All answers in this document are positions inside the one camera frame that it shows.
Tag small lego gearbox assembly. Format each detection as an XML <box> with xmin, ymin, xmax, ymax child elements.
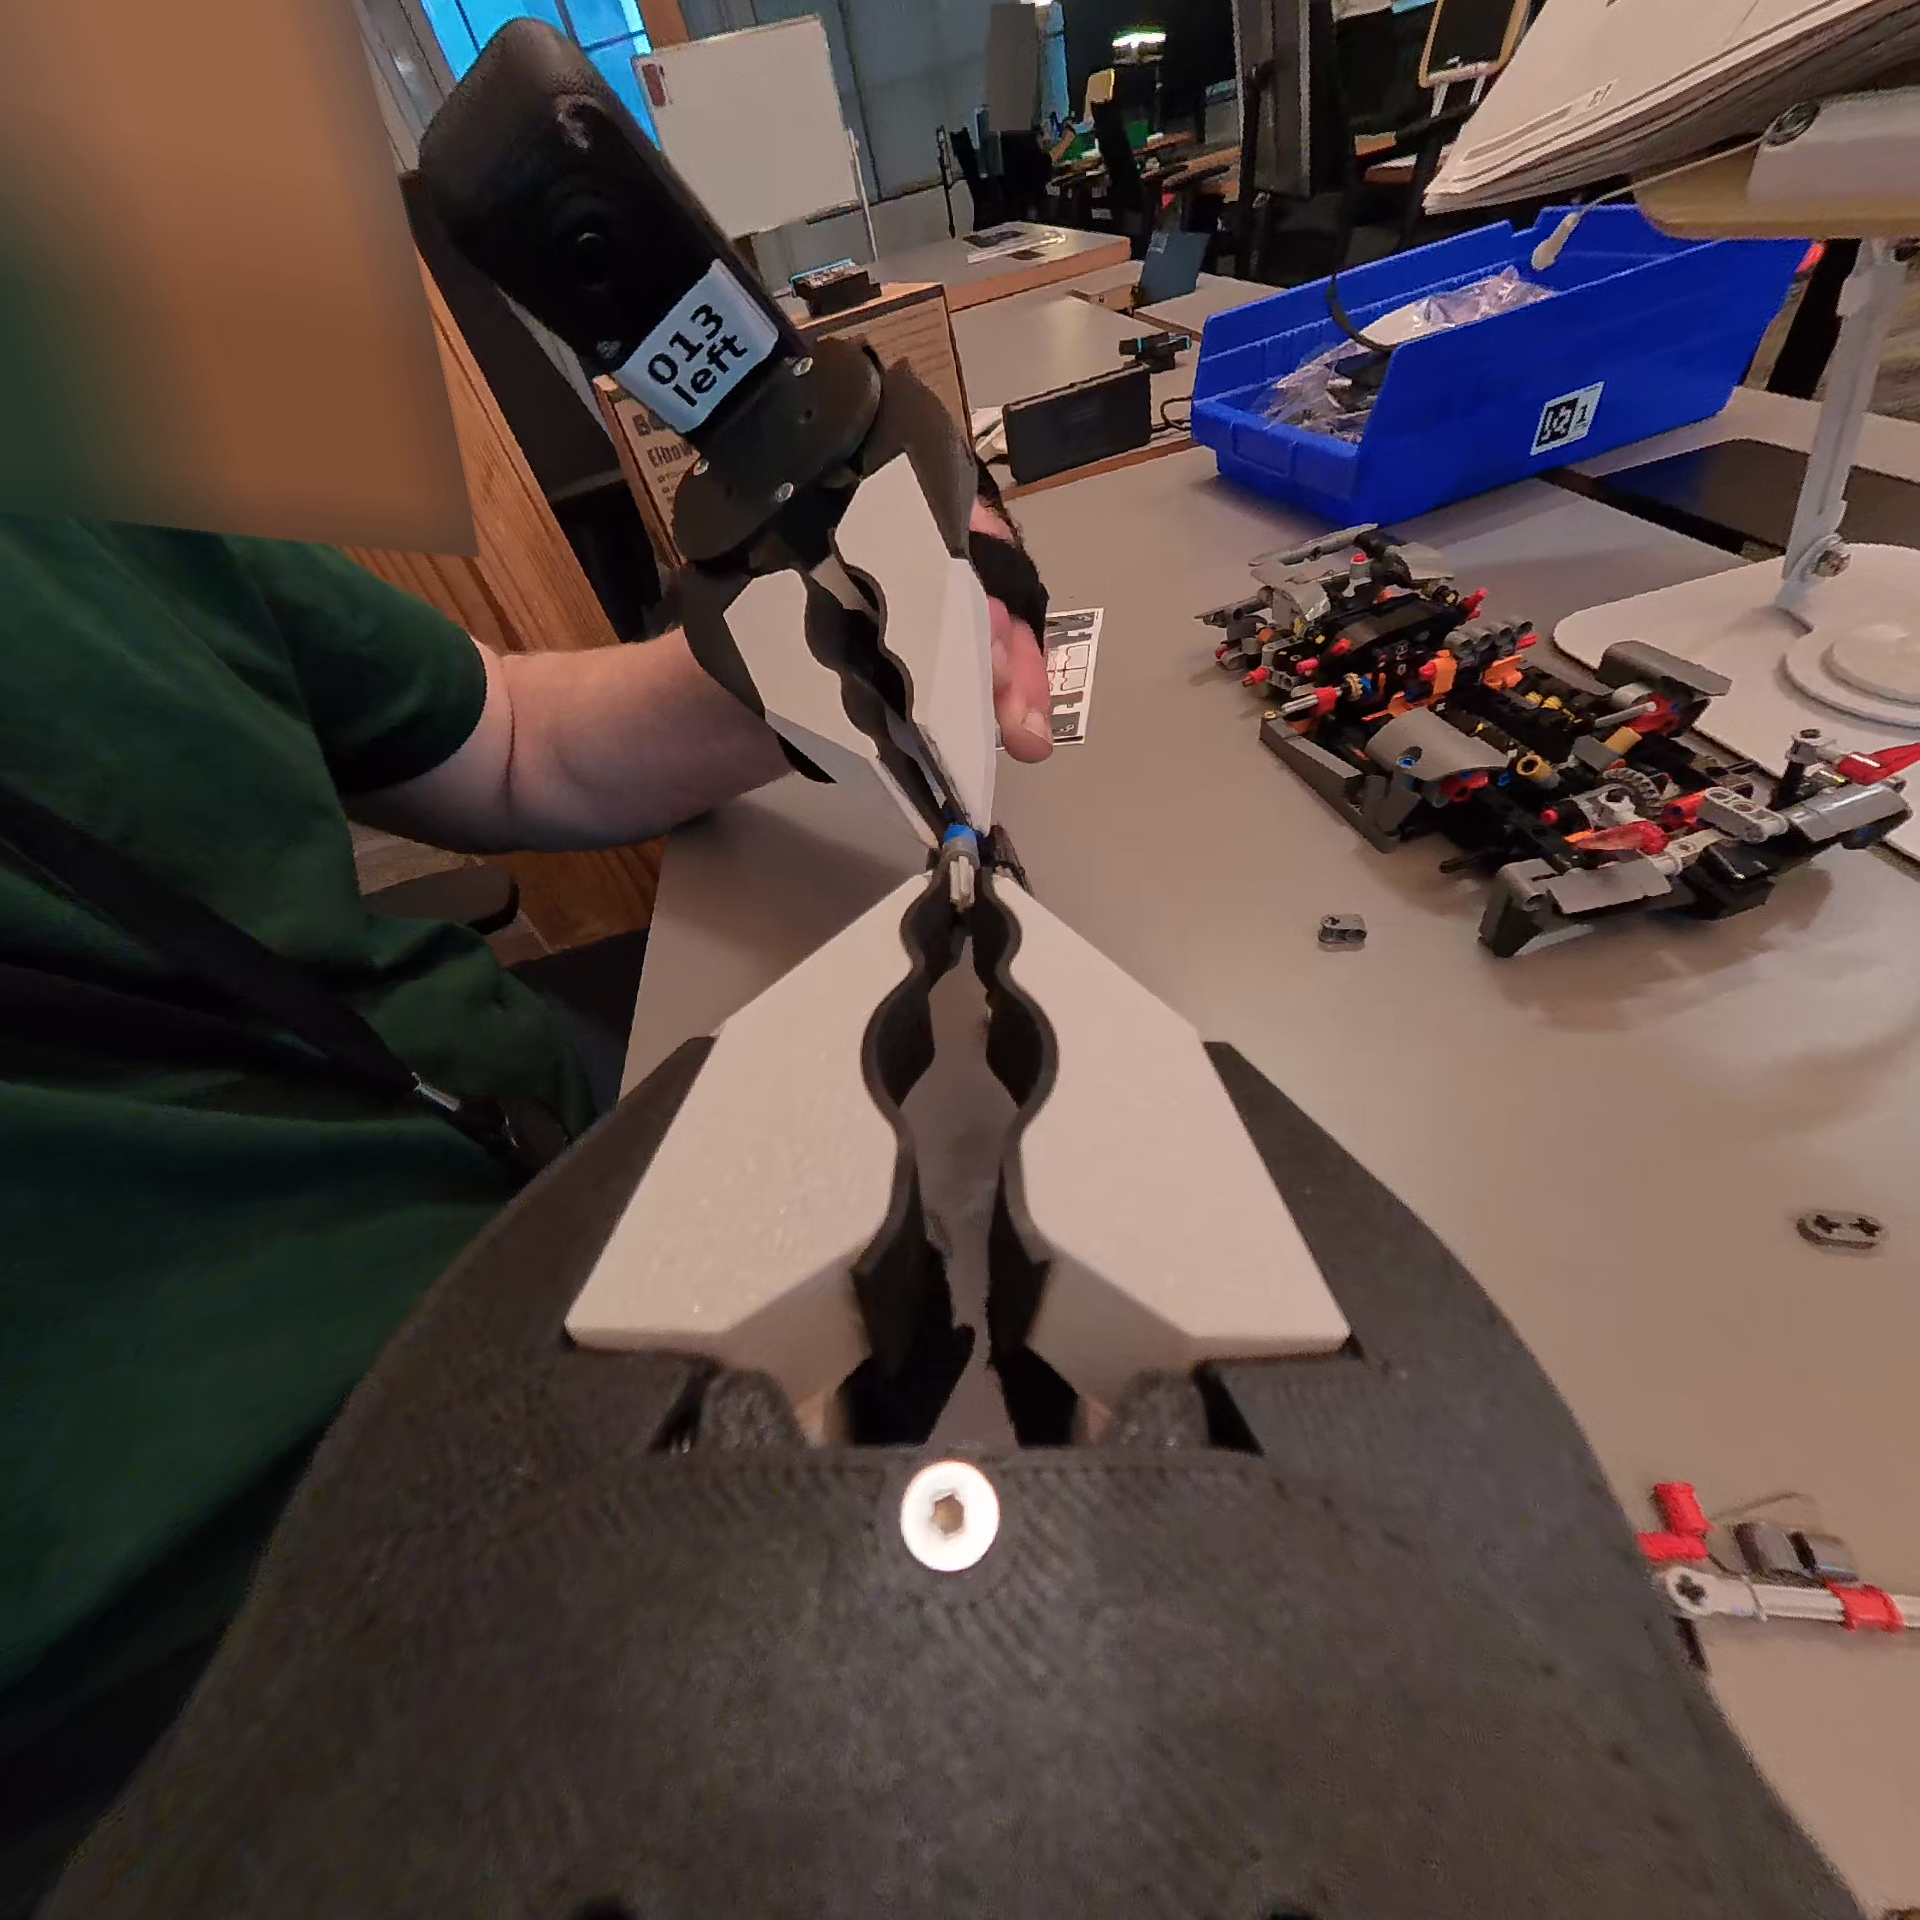
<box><xmin>917</xmin><ymin>812</ymin><xmax>1040</xmax><ymax>921</ymax></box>

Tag lego instruction booklet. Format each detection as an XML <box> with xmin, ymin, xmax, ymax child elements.
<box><xmin>1422</xmin><ymin>0</ymin><xmax>1920</xmax><ymax>214</ymax></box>

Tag person's left forearm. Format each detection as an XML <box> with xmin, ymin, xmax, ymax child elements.
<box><xmin>352</xmin><ymin>621</ymin><xmax>797</xmax><ymax>857</ymax></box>

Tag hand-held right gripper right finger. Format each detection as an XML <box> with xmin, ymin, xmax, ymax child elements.
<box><xmin>976</xmin><ymin>871</ymin><xmax>1351</xmax><ymax>1446</ymax></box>

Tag person's left hand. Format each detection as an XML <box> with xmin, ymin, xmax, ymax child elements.
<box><xmin>987</xmin><ymin>600</ymin><xmax>1061</xmax><ymax>769</ymax></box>

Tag lego sticker sheet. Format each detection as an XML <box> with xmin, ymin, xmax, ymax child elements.
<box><xmin>1039</xmin><ymin>607</ymin><xmax>1109</xmax><ymax>751</ymax></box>

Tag person's green shirt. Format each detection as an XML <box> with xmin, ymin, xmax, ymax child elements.
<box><xmin>0</xmin><ymin>518</ymin><xmax>602</xmax><ymax>1920</ymax></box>

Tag black case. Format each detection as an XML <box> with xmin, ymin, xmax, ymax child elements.
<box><xmin>999</xmin><ymin>369</ymin><xmax>1157</xmax><ymax>486</ymax></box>

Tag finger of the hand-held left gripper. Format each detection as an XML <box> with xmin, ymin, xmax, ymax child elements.
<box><xmin>830</xmin><ymin>449</ymin><xmax>1002</xmax><ymax>838</ymax></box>
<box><xmin>717</xmin><ymin>567</ymin><xmax>954</xmax><ymax>854</ymax></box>

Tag whiteboard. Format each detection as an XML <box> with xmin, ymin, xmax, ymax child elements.
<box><xmin>630</xmin><ymin>14</ymin><xmax>880</xmax><ymax>243</ymax></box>

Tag large lego car chassis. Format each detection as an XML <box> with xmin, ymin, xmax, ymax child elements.
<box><xmin>1197</xmin><ymin>526</ymin><xmax>1918</xmax><ymax>963</ymax></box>

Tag clear plastic bags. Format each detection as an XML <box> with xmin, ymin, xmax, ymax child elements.
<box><xmin>1257</xmin><ymin>262</ymin><xmax>1562</xmax><ymax>449</ymax></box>

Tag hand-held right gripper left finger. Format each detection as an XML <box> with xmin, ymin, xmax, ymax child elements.
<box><xmin>562</xmin><ymin>875</ymin><xmax>954</xmax><ymax>1446</ymax></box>

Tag white book stand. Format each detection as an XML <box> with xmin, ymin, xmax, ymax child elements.
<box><xmin>1550</xmin><ymin>92</ymin><xmax>1920</xmax><ymax>868</ymax></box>

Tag blue plastic bin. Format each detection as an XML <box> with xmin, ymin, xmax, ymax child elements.
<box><xmin>1189</xmin><ymin>203</ymin><xmax>1812</xmax><ymax>531</ymax></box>

